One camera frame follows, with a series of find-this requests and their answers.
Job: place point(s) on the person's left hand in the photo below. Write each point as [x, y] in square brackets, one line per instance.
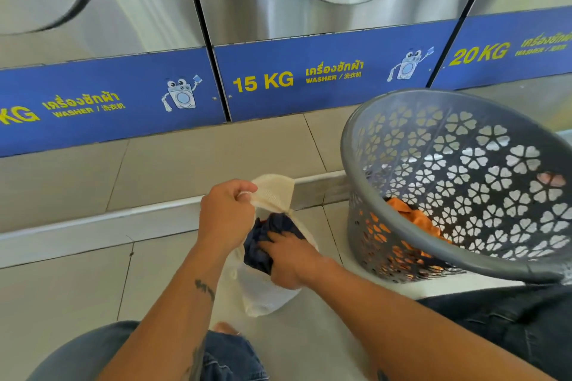
[223, 215]

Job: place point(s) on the person's left forearm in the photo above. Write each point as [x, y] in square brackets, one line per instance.
[178, 309]

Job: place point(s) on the person's right forearm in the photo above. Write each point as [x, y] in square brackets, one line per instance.
[402, 331]

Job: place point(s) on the white mesh laundry bag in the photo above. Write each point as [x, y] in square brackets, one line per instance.
[268, 293]

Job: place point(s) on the person's right hand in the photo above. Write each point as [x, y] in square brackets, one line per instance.
[297, 262]

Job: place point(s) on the blue washer label panel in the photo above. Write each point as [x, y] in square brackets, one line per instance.
[98, 99]
[321, 75]
[505, 52]

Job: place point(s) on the person's right leg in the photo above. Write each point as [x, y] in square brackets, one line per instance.
[514, 322]

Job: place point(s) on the person's left fingers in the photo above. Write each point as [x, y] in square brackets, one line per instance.
[243, 187]

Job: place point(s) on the person's leg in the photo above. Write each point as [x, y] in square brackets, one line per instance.
[514, 322]
[232, 358]

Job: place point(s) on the metal base trim strip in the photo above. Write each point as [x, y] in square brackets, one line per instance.
[111, 226]

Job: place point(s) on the grey plastic laundry basket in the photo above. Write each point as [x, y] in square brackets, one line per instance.
[491, 162]

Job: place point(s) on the person's bare foot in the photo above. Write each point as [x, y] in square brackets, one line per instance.
[225, 329]

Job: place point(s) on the dark navy garment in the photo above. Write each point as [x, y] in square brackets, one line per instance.
[261, 238]

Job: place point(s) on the orange garment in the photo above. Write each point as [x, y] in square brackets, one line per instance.
[411, 220]

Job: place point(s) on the person's left leg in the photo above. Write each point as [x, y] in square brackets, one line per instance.
[232, 358]

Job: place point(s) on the person's right thumb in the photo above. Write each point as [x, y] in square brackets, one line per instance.
[269, 247]

